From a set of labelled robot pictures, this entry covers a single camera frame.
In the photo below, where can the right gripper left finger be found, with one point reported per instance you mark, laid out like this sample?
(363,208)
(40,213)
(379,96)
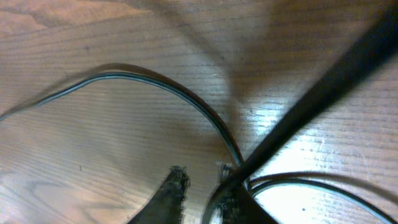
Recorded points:
(166,205)

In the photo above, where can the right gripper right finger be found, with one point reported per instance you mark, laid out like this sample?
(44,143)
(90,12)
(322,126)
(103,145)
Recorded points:
(238,207)

